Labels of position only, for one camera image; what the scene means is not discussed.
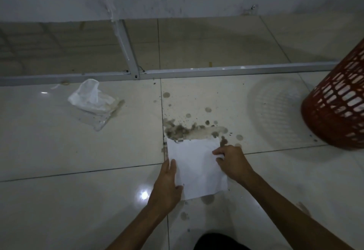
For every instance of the person's right hand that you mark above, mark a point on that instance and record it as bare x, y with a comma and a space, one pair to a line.
236, 164

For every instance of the person's left hand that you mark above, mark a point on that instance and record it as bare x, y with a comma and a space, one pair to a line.
166, 190

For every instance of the white tissue sheet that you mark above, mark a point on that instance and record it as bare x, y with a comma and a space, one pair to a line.
196, 167

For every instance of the red plastic waste basket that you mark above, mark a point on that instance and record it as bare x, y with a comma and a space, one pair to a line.
335, 110

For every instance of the clear pack of white tissues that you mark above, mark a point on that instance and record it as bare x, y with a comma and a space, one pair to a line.
91, 99

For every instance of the person's left forearm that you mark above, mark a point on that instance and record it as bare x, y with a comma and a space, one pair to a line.
136, 230

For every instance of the person's right forearm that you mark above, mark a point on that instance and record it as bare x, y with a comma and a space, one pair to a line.
293, 215

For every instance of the black trousers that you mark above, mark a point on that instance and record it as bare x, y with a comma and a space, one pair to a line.
221, 242

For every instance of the small white paper scrap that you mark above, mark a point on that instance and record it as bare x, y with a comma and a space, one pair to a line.
55, 86

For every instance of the metal frame rail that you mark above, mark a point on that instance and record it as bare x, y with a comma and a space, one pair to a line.
227, 70

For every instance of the grey metal post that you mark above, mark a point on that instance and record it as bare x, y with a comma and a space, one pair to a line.
128, 50

